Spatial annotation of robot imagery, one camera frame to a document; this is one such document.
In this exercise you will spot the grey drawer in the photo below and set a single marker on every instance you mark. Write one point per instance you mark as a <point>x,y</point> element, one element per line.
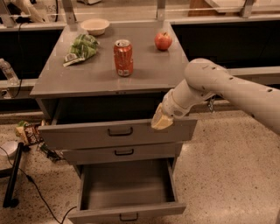
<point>119,154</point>
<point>126,191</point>
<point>88,124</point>

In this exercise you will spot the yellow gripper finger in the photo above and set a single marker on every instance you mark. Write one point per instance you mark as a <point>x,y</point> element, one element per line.
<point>160,120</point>

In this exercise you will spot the brown snack bag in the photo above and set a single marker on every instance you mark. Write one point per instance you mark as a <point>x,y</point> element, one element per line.
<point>29,132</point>

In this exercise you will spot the white bowl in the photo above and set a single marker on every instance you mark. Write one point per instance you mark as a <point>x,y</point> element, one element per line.
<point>95,26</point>

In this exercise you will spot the grey top drawer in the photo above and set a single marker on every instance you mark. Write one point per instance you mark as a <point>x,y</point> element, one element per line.
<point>88,124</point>

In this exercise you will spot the clear plastic bottle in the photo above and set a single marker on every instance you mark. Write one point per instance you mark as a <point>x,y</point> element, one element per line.
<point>9,73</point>

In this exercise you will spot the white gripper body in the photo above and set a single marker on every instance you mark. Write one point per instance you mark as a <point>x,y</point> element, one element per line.
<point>171,108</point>

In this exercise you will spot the grey drawer cabinet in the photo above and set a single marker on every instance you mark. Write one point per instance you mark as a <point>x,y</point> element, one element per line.
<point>154,72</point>

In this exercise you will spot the black stand leg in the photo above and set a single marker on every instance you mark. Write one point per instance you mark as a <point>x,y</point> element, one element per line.
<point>12,173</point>

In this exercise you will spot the green chip bag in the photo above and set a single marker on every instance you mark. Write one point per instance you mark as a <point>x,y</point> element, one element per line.
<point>84,47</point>

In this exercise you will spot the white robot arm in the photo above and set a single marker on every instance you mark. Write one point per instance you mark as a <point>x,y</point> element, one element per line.
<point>230,171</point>

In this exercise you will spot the grey bottom drawer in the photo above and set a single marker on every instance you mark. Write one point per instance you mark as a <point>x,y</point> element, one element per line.
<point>126,191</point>

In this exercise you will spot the grey middle drawer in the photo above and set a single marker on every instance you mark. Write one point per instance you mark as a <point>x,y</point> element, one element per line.
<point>119,154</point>

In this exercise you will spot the orange soda can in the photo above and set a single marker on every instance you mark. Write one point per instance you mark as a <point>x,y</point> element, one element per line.
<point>123,57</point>

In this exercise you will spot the red apple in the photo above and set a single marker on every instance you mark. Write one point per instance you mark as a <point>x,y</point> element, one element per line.
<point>163,41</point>

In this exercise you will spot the white round floor disc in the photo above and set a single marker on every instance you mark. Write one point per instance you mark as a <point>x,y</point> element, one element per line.
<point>8,148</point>

